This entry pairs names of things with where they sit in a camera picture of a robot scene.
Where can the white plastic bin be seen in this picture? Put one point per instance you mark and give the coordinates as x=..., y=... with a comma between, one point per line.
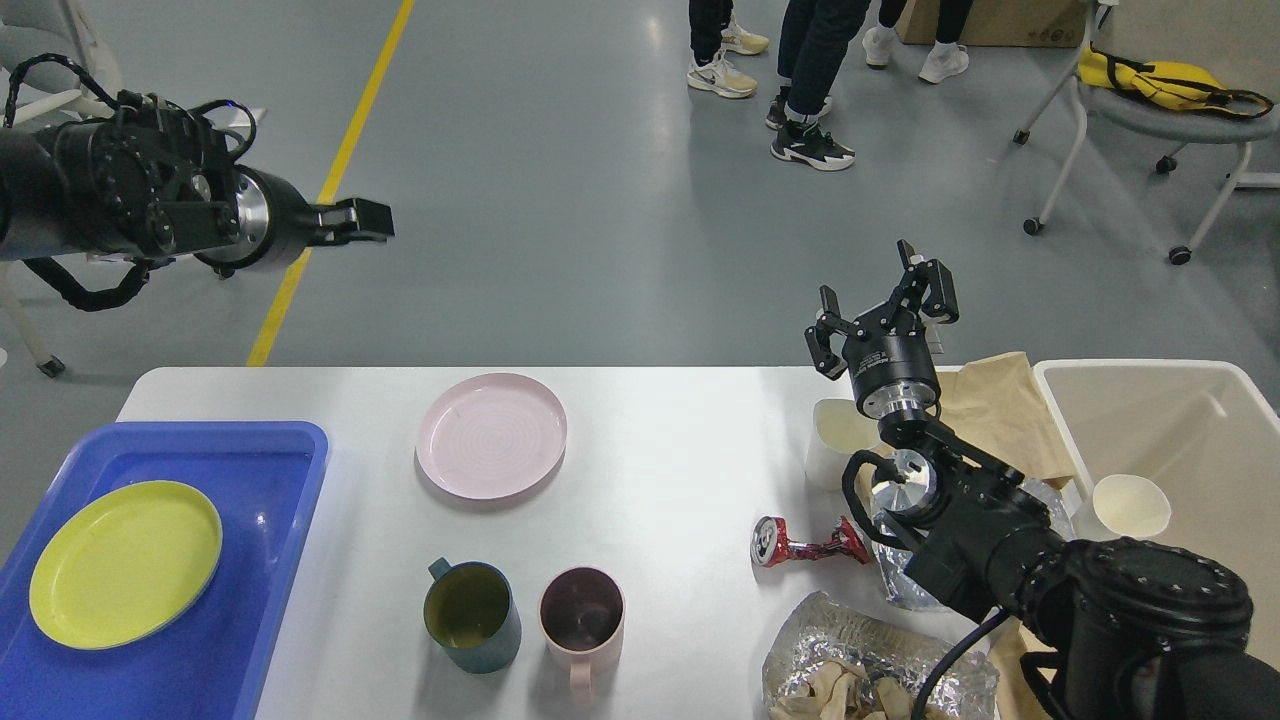
x=1206, y=436

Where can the dark teal mug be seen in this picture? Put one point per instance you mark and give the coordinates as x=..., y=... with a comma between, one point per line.
x=470, y=611

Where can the crumpled silver foil bag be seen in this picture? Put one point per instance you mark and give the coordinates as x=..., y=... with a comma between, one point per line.
x=904, y=593

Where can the person in white sneakers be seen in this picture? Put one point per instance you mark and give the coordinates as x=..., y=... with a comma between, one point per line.
x=947, y=59

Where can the cardboard box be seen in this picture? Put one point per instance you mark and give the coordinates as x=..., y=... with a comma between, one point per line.
x=1001, y=23

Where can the crushed red soda can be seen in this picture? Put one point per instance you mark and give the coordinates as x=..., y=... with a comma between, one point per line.
x=770, y=544

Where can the pink mug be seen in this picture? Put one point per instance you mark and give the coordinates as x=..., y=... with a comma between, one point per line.
x=582, y=615

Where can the crumpled aluminium foil front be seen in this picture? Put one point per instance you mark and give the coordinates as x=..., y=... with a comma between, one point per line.
x=820, y=629

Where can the white paper cup on table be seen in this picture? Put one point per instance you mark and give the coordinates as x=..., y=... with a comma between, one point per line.
x=838, y=430

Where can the brown paper bag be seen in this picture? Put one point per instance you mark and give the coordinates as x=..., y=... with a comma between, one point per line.
x=996, y=405

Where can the blue plastic tray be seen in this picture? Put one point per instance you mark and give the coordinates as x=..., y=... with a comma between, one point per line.
x=264, y=478

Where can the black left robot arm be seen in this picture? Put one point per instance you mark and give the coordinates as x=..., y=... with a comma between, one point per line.
x=92, y=206

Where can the brown crumpled paper in foil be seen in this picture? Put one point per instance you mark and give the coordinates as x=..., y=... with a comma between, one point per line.
x=836, y=690

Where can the white paper cup in bin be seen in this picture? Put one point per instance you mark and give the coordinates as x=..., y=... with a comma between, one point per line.
x=1123, y=505

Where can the grey chair right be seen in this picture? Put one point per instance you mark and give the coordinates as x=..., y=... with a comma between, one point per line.
x=1183, y=128

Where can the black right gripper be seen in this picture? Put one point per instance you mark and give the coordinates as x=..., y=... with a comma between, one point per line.
x=891, y=367

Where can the yellow backpack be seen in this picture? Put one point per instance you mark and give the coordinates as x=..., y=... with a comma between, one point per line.
x=1170, y=85

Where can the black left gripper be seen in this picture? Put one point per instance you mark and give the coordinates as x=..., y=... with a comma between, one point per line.
x=276, y=224

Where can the person in black sneakers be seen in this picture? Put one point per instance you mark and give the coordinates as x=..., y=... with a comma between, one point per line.
x=815, y=37

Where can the pink plate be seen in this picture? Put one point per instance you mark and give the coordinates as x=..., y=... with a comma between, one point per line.
x=492, y=436

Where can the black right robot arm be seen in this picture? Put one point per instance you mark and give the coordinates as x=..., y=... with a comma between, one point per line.
x=1132, y=629

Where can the grey office chair left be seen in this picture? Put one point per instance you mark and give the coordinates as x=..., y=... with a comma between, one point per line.
x=30, y=30

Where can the yellow plate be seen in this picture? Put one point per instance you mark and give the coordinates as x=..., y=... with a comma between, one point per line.
x=126, y=565

